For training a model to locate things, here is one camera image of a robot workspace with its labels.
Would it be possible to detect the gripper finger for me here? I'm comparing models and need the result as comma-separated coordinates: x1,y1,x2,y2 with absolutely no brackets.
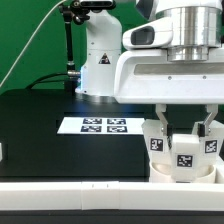
155,104,173,137
197,104,218,137

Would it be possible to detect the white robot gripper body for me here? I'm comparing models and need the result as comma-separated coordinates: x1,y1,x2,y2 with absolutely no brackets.
114,17,224,104

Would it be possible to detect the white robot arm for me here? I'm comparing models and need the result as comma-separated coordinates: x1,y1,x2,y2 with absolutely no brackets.
71,0,224,136

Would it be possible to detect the white marker sheet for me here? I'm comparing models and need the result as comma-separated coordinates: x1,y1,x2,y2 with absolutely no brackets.
57,117,144,135

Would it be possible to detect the white L-shaped fence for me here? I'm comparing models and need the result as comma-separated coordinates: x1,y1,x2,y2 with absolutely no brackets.
0,166,224,211

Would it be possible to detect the white block at left edge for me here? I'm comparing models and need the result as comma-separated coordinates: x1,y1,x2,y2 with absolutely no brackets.
0,143,3,162

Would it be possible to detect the black camera stand pole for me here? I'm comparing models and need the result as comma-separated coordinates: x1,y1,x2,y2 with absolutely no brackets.
59,0,90,95

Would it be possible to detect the black cable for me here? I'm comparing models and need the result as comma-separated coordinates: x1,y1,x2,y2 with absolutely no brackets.
25,72,70,90

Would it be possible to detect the white cable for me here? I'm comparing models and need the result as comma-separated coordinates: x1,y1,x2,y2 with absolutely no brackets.
0,0,68,88

